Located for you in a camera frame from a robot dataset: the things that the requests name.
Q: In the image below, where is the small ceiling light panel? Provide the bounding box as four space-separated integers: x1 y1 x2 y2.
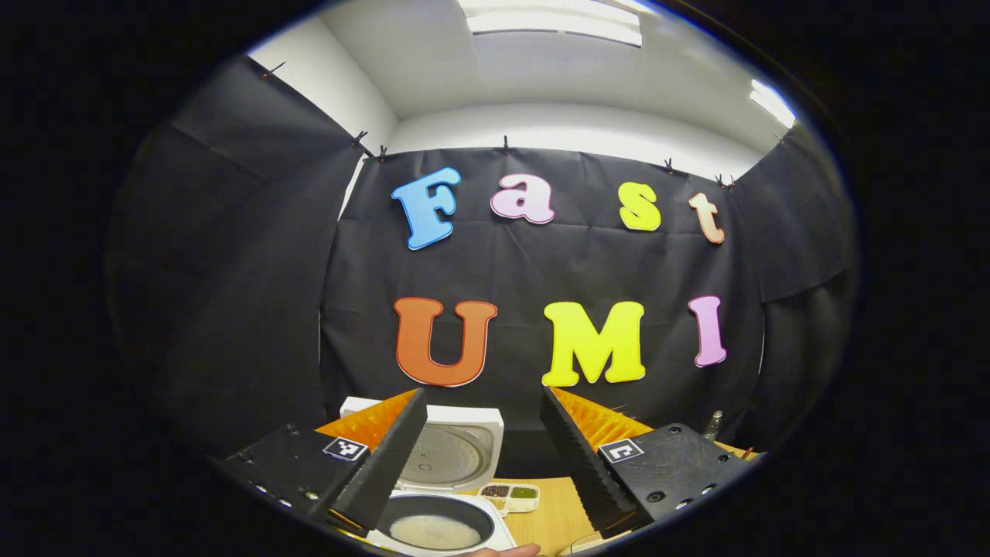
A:
749 77 797 128

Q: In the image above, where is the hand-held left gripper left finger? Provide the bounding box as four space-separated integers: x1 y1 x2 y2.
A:
209 384 428 535

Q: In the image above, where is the white divided grain tray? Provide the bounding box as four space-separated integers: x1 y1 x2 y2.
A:
478 481 541 515

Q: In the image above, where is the large ceiling light panel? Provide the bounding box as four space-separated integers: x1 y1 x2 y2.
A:
456 0 644 47

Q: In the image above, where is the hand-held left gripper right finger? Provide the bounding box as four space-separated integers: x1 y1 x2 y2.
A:
539 383 763 538

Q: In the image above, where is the white rice cooker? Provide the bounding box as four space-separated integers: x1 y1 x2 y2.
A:
340 396 517 557

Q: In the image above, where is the black backdrop cloth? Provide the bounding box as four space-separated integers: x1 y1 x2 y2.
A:
108 58 859 480

